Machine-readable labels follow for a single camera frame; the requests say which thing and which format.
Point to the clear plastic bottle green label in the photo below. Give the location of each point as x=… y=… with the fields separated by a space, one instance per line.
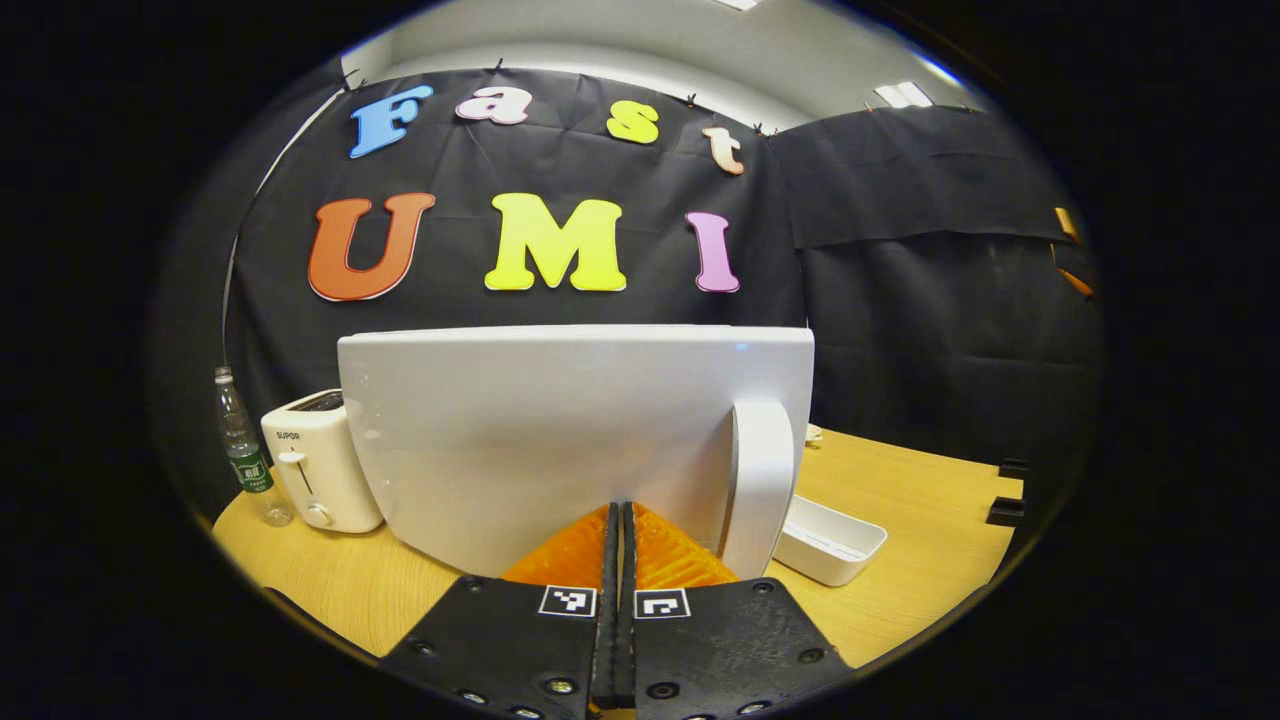
x=245 y=455

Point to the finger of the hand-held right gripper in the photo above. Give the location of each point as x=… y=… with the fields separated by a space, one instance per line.
x=1072 y=275
x=1067 y=224

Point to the small ceiling light panel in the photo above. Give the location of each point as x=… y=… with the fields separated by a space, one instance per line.
x=903 y=95

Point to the white rectangular tray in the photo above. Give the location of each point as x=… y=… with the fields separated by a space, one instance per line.
x=830 y=545

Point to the white toaster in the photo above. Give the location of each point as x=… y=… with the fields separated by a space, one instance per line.
x=320 y=470

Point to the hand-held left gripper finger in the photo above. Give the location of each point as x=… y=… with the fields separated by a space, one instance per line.
x=628 y=620
x=605 y=620

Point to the white microwave oven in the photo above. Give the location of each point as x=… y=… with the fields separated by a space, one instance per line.
x=500 y=450

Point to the large ceiling light panel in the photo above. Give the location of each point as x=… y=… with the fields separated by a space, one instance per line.
x=737 y=4

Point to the black table clamp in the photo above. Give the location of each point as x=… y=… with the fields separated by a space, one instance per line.
x=1014 y=469
x=1006 y=512

